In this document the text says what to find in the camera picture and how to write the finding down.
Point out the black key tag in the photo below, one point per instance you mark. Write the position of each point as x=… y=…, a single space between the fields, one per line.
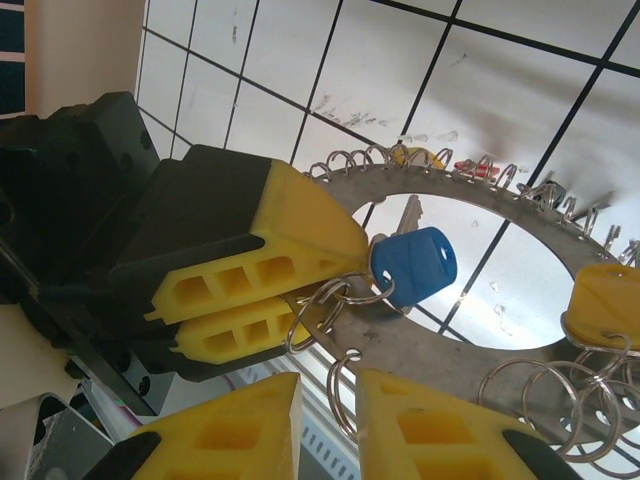
x=555 y=192

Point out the silver key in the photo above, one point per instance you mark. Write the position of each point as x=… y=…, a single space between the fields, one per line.
x=410 y=215

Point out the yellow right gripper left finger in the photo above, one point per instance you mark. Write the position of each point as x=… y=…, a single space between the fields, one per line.
x=225 y=435

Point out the steel key disc with rings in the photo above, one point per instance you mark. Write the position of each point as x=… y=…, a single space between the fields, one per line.
x=430 y=365

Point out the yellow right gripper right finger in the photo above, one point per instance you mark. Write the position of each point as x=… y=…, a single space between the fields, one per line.
x=425 y=440

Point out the blue key tag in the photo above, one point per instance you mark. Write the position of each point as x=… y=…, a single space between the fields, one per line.
x=415 y=265

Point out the red key tag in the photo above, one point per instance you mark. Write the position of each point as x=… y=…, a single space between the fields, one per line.
x=480 y=170

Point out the yellow key tag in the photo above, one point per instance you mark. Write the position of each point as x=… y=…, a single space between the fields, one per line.
x=600 y=300
x=425 y=160

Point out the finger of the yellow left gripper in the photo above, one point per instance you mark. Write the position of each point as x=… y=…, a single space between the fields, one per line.
x=225 y=215
x=225 y=345

